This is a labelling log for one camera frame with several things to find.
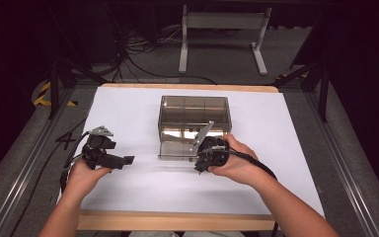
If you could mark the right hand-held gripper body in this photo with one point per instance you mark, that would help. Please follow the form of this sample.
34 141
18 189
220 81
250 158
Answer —
215 151

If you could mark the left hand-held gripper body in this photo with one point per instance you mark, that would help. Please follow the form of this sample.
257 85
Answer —
97 148

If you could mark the smoky clear pulled-out drawer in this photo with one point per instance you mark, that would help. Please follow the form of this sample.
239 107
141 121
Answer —
174 151

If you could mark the smoky clear drawer box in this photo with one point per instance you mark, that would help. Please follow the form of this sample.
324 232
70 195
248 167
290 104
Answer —
194 112

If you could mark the person's right hand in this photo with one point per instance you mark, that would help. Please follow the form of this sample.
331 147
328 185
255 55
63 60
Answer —
240 168

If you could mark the person's left hand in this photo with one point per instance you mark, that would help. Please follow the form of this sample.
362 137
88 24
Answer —
80 177

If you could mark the white table cover sheet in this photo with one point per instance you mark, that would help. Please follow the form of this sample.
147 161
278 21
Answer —
260 131

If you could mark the wooden table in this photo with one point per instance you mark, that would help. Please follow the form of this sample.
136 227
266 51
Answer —
177 221

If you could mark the black metal stand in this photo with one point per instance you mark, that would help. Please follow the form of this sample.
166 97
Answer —
322 92
54 89

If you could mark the black and yellow floor tape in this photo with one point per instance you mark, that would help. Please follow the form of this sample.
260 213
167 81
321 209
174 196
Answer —
42 95

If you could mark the aluminium floor rail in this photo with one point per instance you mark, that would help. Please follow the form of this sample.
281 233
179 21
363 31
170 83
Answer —
26 171
342 164

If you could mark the white metal stand frame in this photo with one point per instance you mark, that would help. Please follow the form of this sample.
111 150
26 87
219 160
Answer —
223 20

